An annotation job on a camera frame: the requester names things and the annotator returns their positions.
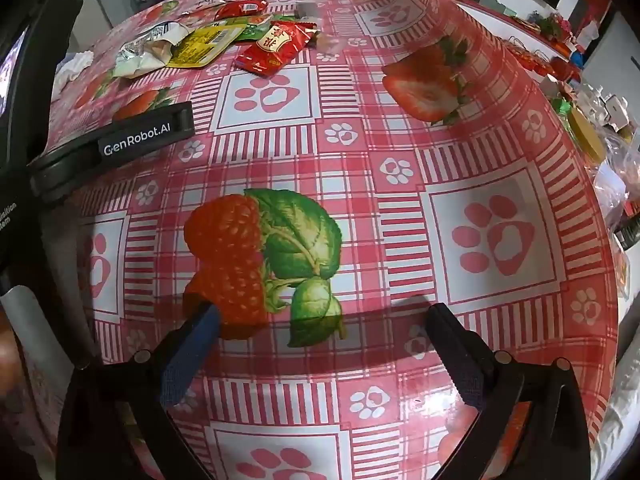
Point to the red packaged goods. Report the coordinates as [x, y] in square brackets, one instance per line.
[545, 62]

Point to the yellow round lid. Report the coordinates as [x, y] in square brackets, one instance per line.
[586, 134]

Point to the green snack packet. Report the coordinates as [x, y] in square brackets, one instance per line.
[250, 31]

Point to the oval red snack packet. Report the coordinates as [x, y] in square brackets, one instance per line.
[240, 9]

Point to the strawberry print tablecloth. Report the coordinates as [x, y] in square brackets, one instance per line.
[350, 160]

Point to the white crumpled tissue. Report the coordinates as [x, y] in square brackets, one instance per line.
[75, 64]

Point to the large red snack packet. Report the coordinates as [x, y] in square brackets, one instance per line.
[272, 47]

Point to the yellow snack packet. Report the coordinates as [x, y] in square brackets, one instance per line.
[202, 47]

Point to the small white boxes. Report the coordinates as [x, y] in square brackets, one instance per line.
[607, 110]

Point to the clear wrapped candy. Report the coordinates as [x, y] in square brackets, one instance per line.
[307, 10]
[328, 43]

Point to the clear plastic bag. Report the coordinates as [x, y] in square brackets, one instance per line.
[620, 175]

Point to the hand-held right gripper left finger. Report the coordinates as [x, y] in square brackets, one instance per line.
[190, 355]

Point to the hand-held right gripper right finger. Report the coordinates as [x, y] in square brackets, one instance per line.
[465, 360]

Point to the silver white snack wrapper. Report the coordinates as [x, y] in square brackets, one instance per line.
[150, 47]

